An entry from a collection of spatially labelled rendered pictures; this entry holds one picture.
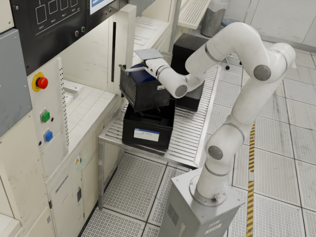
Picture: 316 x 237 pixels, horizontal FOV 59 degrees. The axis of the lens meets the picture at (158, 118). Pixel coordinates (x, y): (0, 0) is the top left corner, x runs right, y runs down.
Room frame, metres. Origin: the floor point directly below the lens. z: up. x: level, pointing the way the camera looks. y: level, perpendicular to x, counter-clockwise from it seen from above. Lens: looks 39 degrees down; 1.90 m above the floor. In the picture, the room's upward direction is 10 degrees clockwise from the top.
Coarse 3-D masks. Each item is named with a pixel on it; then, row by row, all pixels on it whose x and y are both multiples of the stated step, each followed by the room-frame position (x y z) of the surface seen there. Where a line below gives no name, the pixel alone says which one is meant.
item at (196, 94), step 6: (192, 90) 1.66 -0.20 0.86; (198, 90) 1.68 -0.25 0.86; (186, 96) 1.58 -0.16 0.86; (192, 96) 1.59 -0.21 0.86; (198, 96) 1.60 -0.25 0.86; (180, 102) 1.58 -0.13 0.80; (186, 102) 1.58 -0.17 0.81; (192, 102) 1.57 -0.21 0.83; (198, 102) 1.57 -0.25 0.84; (186, 108) 1.57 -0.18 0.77; (192, 108) 1.57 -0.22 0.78
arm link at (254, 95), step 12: (276, 48) 0.87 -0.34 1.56; (288, 48) 0.90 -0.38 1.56; (288, 60) 0.85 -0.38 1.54; (252, 84) 0.89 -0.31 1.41; (264, 84) 0.88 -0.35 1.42; (276, 84) 0.89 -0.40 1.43; (240, 96) 0.88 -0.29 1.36; (252, 96) 0.85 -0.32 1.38; (264, 96) 0.86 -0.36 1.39; (240, 108) 0.86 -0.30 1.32; (252, 108) 0.84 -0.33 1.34; (228, 120) 0.96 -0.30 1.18; (240, 120) 0.86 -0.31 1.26; (252, 120) 0.86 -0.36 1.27
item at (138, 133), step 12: (132, 108) 1.41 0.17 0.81; (168, 108) 1.41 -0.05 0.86; (132, 120) 1.14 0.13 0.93; (144, 120) 1.36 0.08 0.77; (156, 120) 1.38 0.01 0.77; (168, 120) 1.40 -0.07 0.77; (132, 132) 1.14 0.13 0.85; (144, 132) 1.14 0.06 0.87; (156, 132) 1.14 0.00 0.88; (168, 132) 1.14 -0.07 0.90; (144, 144) 1.14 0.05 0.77; (156, 144) 1.14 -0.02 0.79; (168, 144) 1.14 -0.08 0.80
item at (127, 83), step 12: (120, 72) 1.30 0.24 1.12; (120, 84) 1.29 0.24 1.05; (132, 84) 1.17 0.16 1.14; (144, 84) 1.16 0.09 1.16; (156, 84) 1.20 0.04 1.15; (132, 96) 1.16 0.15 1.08; (144, 96) 1.16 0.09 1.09; (156, 96) 1.20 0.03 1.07; (168, 96) 1.25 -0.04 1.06; (144, 108) 1.17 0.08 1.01; (156, 108) 1.24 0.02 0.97
